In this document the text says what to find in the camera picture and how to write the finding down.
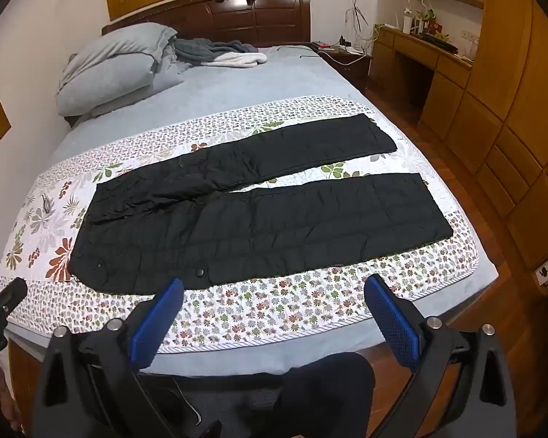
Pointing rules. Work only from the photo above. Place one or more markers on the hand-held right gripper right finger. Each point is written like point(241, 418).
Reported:
point(392, 324)

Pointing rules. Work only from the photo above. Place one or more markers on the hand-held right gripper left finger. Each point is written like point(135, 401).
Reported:
point(157, 319)

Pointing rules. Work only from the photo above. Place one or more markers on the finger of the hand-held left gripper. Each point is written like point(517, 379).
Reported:
point(9, 296)

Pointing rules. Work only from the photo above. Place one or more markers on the black padded pants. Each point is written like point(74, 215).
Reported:
point(255, 228)

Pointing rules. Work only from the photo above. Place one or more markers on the person's leg in dark trousers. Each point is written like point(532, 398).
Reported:
point(329, 392)

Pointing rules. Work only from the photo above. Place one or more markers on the floral quilted bedspread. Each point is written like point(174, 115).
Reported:
point(274, 301)

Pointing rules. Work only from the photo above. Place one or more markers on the light blue pillow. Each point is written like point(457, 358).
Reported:
point(114, 86)
point(118, 45)

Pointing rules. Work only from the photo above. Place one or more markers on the wooden wardrobe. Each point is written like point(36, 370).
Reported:
point(507, 100)

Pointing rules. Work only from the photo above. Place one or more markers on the wooden desk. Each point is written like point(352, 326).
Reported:
point(438, 68)

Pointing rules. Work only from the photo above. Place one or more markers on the bed with blue sheet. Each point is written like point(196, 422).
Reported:
point(265, 82)

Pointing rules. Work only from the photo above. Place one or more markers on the wooden nightstand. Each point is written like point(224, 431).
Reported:
point(351, 66)

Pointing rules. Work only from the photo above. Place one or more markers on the grey knitted blanket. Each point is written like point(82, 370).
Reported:
point(201, 50)

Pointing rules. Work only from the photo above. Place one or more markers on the white fleece cloth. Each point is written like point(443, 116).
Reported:
point(242, 59)

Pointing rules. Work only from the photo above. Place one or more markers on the white desk lamp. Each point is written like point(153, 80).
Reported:
point(413, 13)

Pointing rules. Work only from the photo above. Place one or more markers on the dark wooden headboard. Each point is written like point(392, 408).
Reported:
point(274, 18)

